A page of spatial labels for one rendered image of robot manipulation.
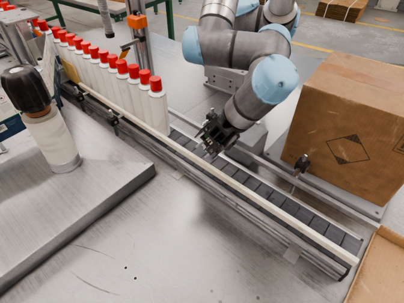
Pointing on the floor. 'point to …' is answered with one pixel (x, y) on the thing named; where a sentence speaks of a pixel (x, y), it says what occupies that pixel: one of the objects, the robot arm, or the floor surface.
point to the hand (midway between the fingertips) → (208, 146)
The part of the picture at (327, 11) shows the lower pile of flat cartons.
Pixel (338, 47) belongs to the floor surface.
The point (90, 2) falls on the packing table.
